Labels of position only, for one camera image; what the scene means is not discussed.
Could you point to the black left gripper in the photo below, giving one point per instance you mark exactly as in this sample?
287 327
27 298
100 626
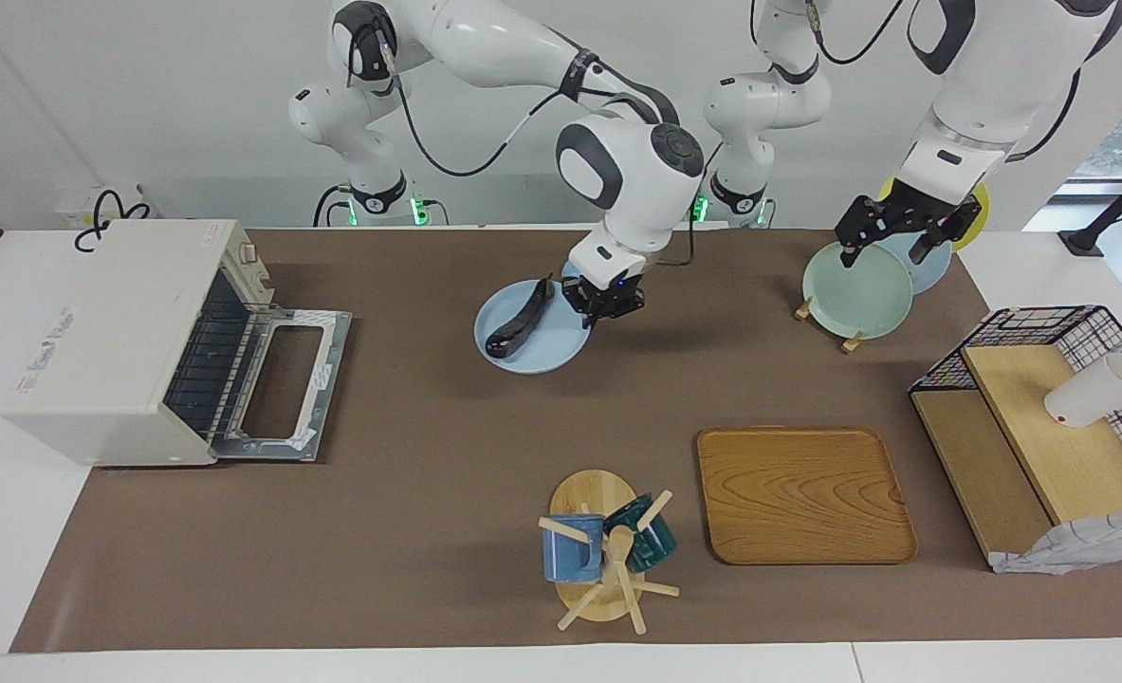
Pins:
902 213

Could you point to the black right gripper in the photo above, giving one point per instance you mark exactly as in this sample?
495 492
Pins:
608 294

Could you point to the light blue round plate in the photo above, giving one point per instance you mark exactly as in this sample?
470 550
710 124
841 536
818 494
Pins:
556 346

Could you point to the dark purple eggplant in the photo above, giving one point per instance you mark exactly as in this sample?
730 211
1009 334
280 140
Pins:
518 327

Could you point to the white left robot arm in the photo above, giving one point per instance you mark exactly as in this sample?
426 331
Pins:
997 76

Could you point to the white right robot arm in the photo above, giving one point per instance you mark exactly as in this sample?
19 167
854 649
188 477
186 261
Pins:
636 180

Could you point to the cream white toaster oven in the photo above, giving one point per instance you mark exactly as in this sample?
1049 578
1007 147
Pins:
96 332

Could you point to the pale blue racked plate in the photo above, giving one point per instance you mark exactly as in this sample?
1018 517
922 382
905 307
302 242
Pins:
935 273

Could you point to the mint green plate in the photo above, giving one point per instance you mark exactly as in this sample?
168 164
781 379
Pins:
855 294

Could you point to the yellow plate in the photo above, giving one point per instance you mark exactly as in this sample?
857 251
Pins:
980 218

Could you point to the wooden plate rack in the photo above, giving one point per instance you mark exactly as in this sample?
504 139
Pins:
803 309

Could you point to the wooden mug tree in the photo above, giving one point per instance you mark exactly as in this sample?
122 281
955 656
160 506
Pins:
594 493

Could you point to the black stand with clamp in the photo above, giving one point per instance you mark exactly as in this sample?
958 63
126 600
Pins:
1082 242

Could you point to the dark green mug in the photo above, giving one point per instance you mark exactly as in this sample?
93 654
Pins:
657 545

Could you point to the brown table mat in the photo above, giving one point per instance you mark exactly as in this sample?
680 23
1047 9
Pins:
428 474

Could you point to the white plastic cup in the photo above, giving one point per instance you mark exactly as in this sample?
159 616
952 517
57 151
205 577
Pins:
1087 394

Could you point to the blue mug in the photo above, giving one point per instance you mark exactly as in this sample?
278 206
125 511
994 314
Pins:
570 560

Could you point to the wooden serving tray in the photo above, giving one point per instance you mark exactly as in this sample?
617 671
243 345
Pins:
802 493

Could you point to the stepped wooden shelf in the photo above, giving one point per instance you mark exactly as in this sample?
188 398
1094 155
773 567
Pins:
1073 455

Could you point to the white checked cloth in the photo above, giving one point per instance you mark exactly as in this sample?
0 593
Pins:
1073 545

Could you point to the white power socket box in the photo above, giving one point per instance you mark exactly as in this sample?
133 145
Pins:
72 204

